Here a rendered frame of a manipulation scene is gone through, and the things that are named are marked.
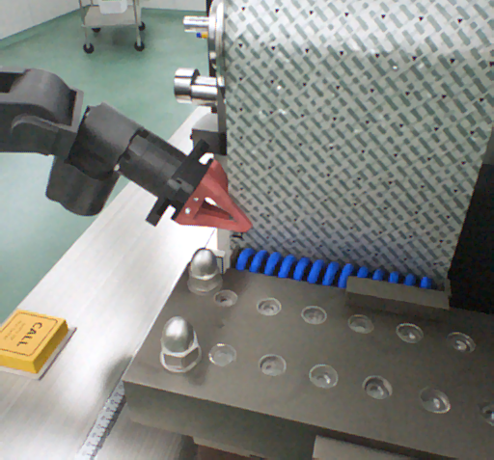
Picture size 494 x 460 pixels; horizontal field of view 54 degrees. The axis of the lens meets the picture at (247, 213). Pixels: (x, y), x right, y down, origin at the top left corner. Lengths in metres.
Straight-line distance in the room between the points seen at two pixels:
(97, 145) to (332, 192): 0.24
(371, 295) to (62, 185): 0.35
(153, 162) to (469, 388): 0.35
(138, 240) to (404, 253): 0.44
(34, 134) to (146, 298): 0.30
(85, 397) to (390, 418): 0.34
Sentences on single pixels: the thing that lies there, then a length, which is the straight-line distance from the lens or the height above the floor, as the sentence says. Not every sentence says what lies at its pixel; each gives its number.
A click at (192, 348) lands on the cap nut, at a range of 0.43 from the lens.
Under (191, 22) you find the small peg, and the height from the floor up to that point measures 1.26.
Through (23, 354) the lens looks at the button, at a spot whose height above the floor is 0.92.
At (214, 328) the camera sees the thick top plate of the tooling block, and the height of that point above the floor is 1.03.
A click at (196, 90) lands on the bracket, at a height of 1.18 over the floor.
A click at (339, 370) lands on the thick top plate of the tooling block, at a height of 1.03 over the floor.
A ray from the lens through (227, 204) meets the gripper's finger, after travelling 0.51.
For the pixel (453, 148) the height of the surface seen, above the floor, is 1.18.
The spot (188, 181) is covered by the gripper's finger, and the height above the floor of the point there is 1.13.
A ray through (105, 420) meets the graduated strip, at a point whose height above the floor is 0.90.
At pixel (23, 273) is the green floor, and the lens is 2.29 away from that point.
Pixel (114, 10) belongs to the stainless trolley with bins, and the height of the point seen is 0.30.
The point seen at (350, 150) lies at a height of 1.17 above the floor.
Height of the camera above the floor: 1.38
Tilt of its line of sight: 34 degrees down
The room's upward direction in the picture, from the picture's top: straight up
